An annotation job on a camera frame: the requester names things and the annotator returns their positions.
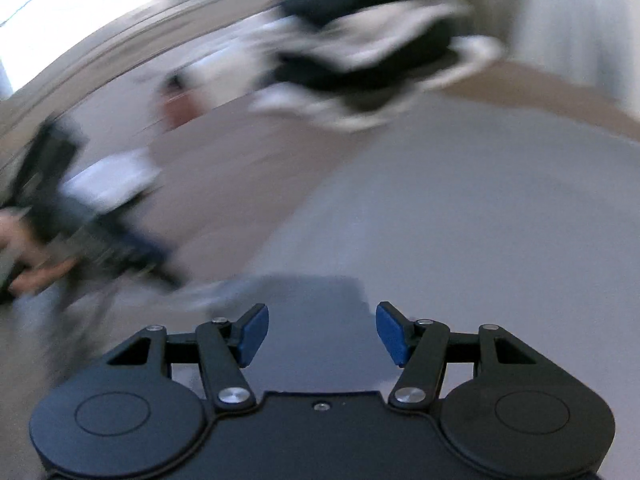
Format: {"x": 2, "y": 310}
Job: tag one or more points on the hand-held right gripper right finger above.
{"x": 392, "y": 332}

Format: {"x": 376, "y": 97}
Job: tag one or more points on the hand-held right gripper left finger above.
{"x": 252, "y": 332}

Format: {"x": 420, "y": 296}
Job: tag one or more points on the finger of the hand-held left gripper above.
{"x": 140, "y": 255}

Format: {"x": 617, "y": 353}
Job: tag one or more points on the grey-blue knit garment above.
{"x": 475, "y": 220}

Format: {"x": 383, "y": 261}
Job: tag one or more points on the pile of black white clothes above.
{"x": 330, "y": 80}

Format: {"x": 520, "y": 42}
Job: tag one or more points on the person's left hand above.
{"x": 35, "y": 277}

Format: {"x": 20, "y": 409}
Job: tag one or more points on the crumpled white cloth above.
{"x": 115, "y": 175}

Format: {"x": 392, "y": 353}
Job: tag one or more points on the reddish-brown box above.
{"x": 180, "y": 110}

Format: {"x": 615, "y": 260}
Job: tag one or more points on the white cloth with grey print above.
{"x": 220, "y": 72}

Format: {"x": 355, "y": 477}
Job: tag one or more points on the white curtain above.
{"x": 575, "y": 10}

